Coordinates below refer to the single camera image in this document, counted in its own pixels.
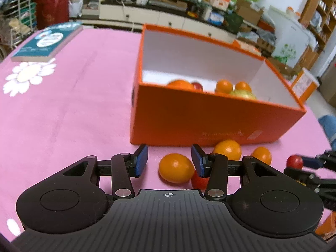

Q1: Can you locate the dark green bag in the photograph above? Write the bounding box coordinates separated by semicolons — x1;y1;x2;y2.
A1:
223;12;244;33

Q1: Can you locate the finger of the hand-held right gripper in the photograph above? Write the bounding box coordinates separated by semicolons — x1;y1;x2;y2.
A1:
283;167;336;189
301;150;336;169

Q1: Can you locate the white low television cabinet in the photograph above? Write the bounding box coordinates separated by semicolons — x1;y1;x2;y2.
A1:
100;0;252;41

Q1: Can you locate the orange gift carton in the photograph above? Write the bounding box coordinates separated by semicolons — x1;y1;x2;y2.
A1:
232;39;263;57

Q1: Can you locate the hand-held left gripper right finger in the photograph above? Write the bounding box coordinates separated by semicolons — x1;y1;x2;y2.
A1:
191;144;284;200

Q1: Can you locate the red gift bag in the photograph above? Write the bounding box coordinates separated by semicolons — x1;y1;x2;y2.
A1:
35;0;70;30

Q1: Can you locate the brown cardboard box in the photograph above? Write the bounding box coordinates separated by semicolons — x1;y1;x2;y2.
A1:
235;0;264;25

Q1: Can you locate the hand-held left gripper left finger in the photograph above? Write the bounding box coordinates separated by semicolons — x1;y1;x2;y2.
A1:
63;144;149;200

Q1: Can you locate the yellow pear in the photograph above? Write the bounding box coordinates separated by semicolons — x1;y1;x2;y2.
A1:
229;89;257;100

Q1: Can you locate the orange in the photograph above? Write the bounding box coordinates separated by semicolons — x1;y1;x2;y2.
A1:
158;153;195;184
235;81;252;93
167;79;195;90
251;146;273;166
216;79;234;94
212;140;242;161

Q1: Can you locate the pink daisy tablecloth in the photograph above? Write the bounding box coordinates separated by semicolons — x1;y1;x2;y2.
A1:
0;25;336;242

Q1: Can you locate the orange white small carton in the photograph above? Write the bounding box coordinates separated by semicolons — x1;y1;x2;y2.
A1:
211;0;231;11

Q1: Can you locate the blue fabric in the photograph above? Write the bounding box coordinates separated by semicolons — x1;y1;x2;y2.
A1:
318;115;336;150

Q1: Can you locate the metal shopping cart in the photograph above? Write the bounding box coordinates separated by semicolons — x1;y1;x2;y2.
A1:
0;0;37;50

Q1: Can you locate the white power cable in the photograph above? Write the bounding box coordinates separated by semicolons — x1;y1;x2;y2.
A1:
121;0;142;32

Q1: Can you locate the white plastic bag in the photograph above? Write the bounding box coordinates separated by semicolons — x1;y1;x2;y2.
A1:
69;0;87;17

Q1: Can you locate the blue white tissue box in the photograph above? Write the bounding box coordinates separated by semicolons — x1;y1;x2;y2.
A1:
209;12;225;25

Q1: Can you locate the wooden shelf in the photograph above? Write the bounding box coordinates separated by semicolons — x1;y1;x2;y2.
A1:
299;0;336;71

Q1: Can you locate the orange cardboard box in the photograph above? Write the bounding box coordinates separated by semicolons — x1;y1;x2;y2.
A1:
130;24;307;147

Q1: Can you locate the teal book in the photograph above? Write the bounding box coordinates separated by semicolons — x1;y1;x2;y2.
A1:
11;22;84;63

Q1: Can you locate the white small fridge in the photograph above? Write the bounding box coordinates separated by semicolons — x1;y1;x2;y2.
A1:
265;5;319;70

